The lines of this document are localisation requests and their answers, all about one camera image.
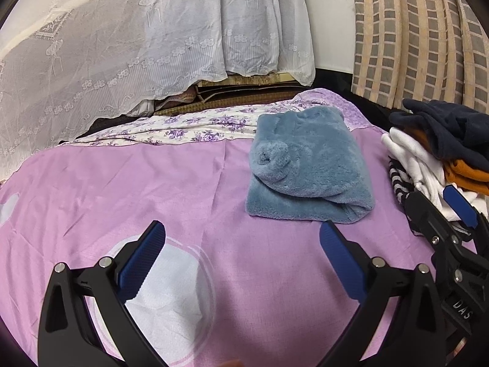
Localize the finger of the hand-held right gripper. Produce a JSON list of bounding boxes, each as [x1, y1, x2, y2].
[[404, 190, 482, 272], [442, 184, 489, 261]]

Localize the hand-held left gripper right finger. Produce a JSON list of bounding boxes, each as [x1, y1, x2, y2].
[[319, 220, 447, 367]]

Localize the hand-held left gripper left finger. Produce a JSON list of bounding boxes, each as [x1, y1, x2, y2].
[[37, 220, 167, 367]]

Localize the blue fleece jacket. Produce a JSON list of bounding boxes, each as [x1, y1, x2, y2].
[[244, 107, 376, 224]]

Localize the pile of folded clothes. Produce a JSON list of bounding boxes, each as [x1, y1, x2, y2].
[[382, 127, 489, 235]]

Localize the orange garment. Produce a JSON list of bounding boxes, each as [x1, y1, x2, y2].
[[410, 128, 489, 195]]

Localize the striped garment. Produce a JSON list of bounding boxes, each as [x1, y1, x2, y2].
[[388, 157, 474, 238]]

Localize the purple blanket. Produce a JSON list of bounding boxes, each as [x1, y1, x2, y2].
[[0, 128, 478, 367]]

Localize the purple floral bed sheet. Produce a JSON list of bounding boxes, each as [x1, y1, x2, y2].
[[57, 88, 386, 148]]

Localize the folded bedding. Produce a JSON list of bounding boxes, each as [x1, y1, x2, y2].
[[126, 86, 201, 117]]

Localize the beige checked curtain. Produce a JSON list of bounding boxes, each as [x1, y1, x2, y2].
[[349, 0, 489, 109]]

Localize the brown woven mats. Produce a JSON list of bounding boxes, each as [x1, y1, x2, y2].
[[155, 71, 306, 117]]

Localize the white lace cover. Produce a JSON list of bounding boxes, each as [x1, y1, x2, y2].
[[0, 0, 316, 182]]

